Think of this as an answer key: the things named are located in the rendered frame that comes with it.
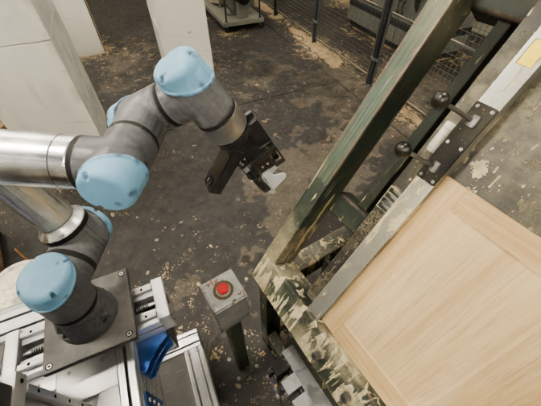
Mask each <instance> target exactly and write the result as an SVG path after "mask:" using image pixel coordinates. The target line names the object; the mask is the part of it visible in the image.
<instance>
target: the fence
mask: <svg viewBox="0 0 541 406"><path fill-rule="evenodd" d="M536 39H540V40H541V25H540V27H539V28H538V29H537V31H536V32H535V33H534V34H533V36H532V37H530V38H529V40H528V41H527V42H526V43H525V45H524V46H523V47H522V49H521V50H520V51H519V52H518V54H517V55H516V56H515V57H514V59H513V60H512V61H511V62H510V63H509V64H508V65H507V66H506V68H505V69H504V70H503V71H502V73H501V74H500V75H499V76H498V78H497V79H496V80H495V82H494V83H493V84H492V85H491V86H490V87H489V88H488V89H487V91H486V92H485V93H484V95H483V96H482V97H481V98H480V100H479V101H480V102H482V103H484V104H486V105H488V106H491V107H493V108H494V109H496V110H498V114H497V115H496V116H495V117H494V118H493V120H492V121H491V122H490V123H489V124H488V125H487V127H486V128H485V129H484V130H483V131H482V132H481V133H480V134H479V135H478V136H477V138H476V139H475V140H474V141H473V142H472V143H471V145H470V146H469V147H468V148H467V149H466V150H465V152H464V153H463V154H462V155H461V156H460V158H459V159H458V160H457V161H456V162H455V163H454V164H453V165H452V166H451V167H450V169H449V170H448V171H447V172H446V173H445V174H444V176H443V177H442V178H441V179H440V180H439V181H438V183H437V184H436V185H435V186H431V185H430V184H429V183H427V182H426V181H424V180H423V179H421V178H420V177H418V176H416V177H415V179H414V180H413V181H412V182H411V183H410V184H409V185H408V187H407V188H406V189H405V190H404V192H403V193H402V194H401V195H400V197H399V198H398V199H397V200H396V202H395V203H394V204H393V205H392V206H391V207H390V208H389V210H388V211H387V212H386V213H385V215H384V216H383V217H382V219H381V220H380V221H379V222H378V224H377V225H376V226H375V227H374V228H373V229H372V230H371V231H370V233H369V234H368V235H367V236H366V238H365V239H364V240H363V241H362V243H361V244H360V245H359V246H358V248H357V249H356V250H355V251H354V252H353V253H352V254H351V256H350V257H349V258H348V259H347V261H346V262H345V263H344V265H343V266H342V267H341V268H340V270H339V271H338V272H337V273H336V274H335V276H334V277H333V278H332V279H331V280H330V281H329V282H328V284H327V285H326V286H325V287H324V289H323V290H322V291H321V292H320V294H319V295H318V296H317V298H316V299H315V300H314V301H313V302H312V303H311V304H310V305H309V307H308V308H309V310H310V311H311V313H312V314H313V316H314V317H315V318H316V319H317V320H320V319H322V318H323V316H324V315H325V314H326V313H327V312H328V311H329V310H330V308H331V307H333V306H334V305H335V303H336V302H337V301H338V300H339V299H340V298H341V296H342V295H343V294H344V293H345V292H346V290H347V289H348V288H349V287H350V286H351V285H352V283H353V282H354V281H355V280H356V279H357V278H358V276H359V275H360V274H361V273H362V272H363V271H364V270H365V269H366V268H367V267H368V266H369V265H370V263H371V262H372V261H373V260H374V259H375V257H376V256H377V255H378V254H379V253H380V252H381V251H382V249H383V248H384V247H385V246H386V245H387V243H388V242H389V241H390V240H391V239H392V238H393V237H394V236H395V235H396V234H397V233H398V232H399V230H400V229H401V228H402V227H403V226H404V225H405V223H406V222H407V221H408V220H409V219H410V218H411V216H412V215H413V214H414V213H415V212H416V210H417V209H418V208H419V207H420V206H421V205H422V204H423V203H424V202H425V201H426V200H427V199H428V197H429V196H430V195H431V194H432V193H433V192H434V190H435V189H436V188H437V187H438V186H439V185H440V183H441V182H442V181H443V180H444V179H445V177H446V176H450V175H451V174H452V173H453V171H454V170H455V169H456V168H457V167H458V166H459V165H460V163H461V162H462V161H463V160H464V159H465V157H466V156H467V155H468V154H469V153H470V152H471V151H472V149H474V148H475V146H476V145H477V144H478V143H479V142H480V141H481V140H482V139H483V138H484V136H485V135H486V134H487V133H488V132H489V130H490V129H491V128H492V127H493V126H494V125H495V124H496V122H497V121H498V120H499V119H500V118H501V117H502V115H503V114H504V113H505V112H506V111H507V110H508V109H509V108H510V107H511V106H512V105H513V104H514V102H515V101H516V100H517V99H518V98H519V97H520V95H521V94H522V93H523V92H524V91H525V90H526V89H527V87H528V86H529V85H530V84H531V83H532V81H533V80H534V79H535V78H536V77H537V76H538V75H539V74H540V73H541V57H540V58H539V60H538V61H537V62H536V63H535V64H534V66H533V67H532V68H527V67H524V66H522V65H520V64H516V62H517V61H518V60H519V59H520V57H521V56H522V55H523V54H524V52H525V51H526V50H527V49H528V48H529V47H530V46H531V45H532V43H533V42H534V41H535V40H536Z"/></svg>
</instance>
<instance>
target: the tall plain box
mask: <svg viewBox="0 0 541 406"><path fill-rule="evenodd" d="M53 3H54V2H53V1H52V0H0V120H1V121H2V123H3V124H4V126H5V127H6V128H7V130H18V131H39V132H50V133H61V134H72V135H92V136H103V134H104V133H105V132H106V130H107V123H106V118H105V111H104V110H103V107H102V105H101V103H100V101H99V99H98V97H97V94H96V92H95V90H94V88H93V86H92V84H91V81H90V79H89V77H88V75H87V73H86V71H85V68H84V66H83V64H82V63H81V60H80V58H79V56H78V54H77V52H76V49H75V48H74V46H73V43H72V41H71V39H70V37H69V35H68V33H67V30H66V28H65V26H64V24H63V22H62V20H61V17H60V15H59V13H58V11H57V9H56V6H55V4H53Z"/></svg>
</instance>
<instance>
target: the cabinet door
mask: <svg viewBox="0 0 541 406"><path fill-rule="evenodd" d="M322 321H323V322H324V323H325V324H326V326H327V327H328V328H329V330H330V331H331V332H332V334H333V335H334V337H335V338H336V339H337V341H338V342H339V343H340V344H341V346H342V347H343V348H344V350H345V351H346V353H347V354H348V355H349V357H350V358H351V359H352V360H353V362H354V363H355V364H356V366H357V367H358V369H359V370H360V371H361V373H362V374H363V375H364V376H365V378H366V379H367V380H368V382H369V383H370V385H371V386H372V387H373V389H374V390H375V391H376V392H377V393H378V395H379V396H380V398H381V399H382V401H383V402H384V403H385V405H386V406H541V238H540V237H539V236H538V235H537V234H535V233H533V232H532V231H530V230H528V229H527V228H526V227H525V226H523V225H521V224H520V223H518V222H516V221H515V220H514V219H513V218H511V217H509V216H508V215H506V214H505V213H503V212H502V211H501V210H499V209H497V208H496V207H494V206H493V205H491V204H490V203H489V202H487V201H485V200H484V199H482V198H481V197H479V196H478V195H477V194H476V193H474V192H472V191H471V190H469V189H468V188H466V187H465V186H464V185H462V184H460V183H459V182H457V181H456V180H454V179H453V178H451V177H450V176H446V177H445V179H444V180H443V181H442V182H441V183H440V185H439V186H438V187H437V188H436V189H435V190H434V192H433V193H432V194H431V195H430V196H429V197H428V199H427V200H426V201H425V202H424V203H423V204H422V205H421V206H420V207H419V208H418V209H417V210H416V212H415V213H414V214H413V215H412V216H411V218H410V219H409V220H408V221H407V222H406V223H405V225H404V226H403V227H402V228H401V229H400V230H399V232H398V233H397V234H396V235H395V236H394V237H393V238H392V239H391V240H390V241H389V242H388V243H387V245H386V246H385V247H384V248H383V249H382V251H381V252H380V253H379V254H378V255H377V256H376V257H375V259H374V260H373V261H372V262H371V263H370V265H369V266H368V267H367V268H366V269H365V270H364V271H363V272H362V273H361V274H360V275H359V276H358V278H357V279H356V280H355V281H354V282H353V283H352V285H351V286H350V287H349V288H348V289H347V290H346V292H345V293H344V294H343V295H342V296H341V298H340V299H339V300H338V301H337V302H336V303H335V305H334V306H333V307H331V308H330V310H329V311H328V312H327V313H326V314H325V315H324V316H323V318H322Z"/></svg>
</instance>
